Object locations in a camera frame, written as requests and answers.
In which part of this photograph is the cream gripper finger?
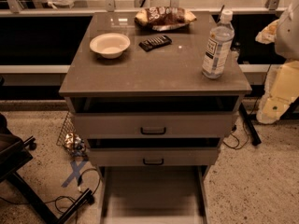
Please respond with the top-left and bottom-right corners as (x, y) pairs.
(255, 20), (278, 44)

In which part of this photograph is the clear plastic water bottle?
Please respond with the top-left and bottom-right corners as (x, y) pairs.
(202, 9), (235, 79)

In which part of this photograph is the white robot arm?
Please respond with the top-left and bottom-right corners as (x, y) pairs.
(255, 0), (299, 124)

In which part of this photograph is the grey drawer cabinet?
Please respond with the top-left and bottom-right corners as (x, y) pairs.
(60, 12), (251, 222)

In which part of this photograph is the bottom drawer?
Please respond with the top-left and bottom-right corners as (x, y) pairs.
(99, 166), (210, 224)

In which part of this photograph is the drawer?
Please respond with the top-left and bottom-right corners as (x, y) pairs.
(67, 95), (239, 139)
(87, 138), (220, 166)
(99, 166), (210, 224)

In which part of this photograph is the middle drawer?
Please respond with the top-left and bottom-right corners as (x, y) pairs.
(87, 138), (220, 166)

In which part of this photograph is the top drawer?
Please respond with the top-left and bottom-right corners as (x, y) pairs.
(67, 95), (239, 139)

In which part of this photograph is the black table leg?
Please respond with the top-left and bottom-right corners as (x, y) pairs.
(239, 105), (262, 147)

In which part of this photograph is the brown chip bag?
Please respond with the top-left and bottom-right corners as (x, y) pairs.
(135, 7), (196, 32)

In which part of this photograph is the black candy bar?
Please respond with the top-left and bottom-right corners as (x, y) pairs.
(139, 35), (172, 52)

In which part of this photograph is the white paper bowl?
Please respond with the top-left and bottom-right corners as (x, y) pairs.
(90, 33), (131, 59)

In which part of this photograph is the crumpled foil wrapper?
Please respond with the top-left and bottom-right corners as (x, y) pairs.
(64, 132), (86, 157)

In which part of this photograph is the blue tape cross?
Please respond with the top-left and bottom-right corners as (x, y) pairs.
(62, 160), (88, 188)

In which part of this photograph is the black rolling cart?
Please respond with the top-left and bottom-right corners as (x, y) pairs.
(0, 112), (95, 224)

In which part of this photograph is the black cable right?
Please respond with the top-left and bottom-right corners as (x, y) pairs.
(222, 63), (272, 150)

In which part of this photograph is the wire mesh basket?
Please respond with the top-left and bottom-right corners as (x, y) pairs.
(56, 113), (82, 157)

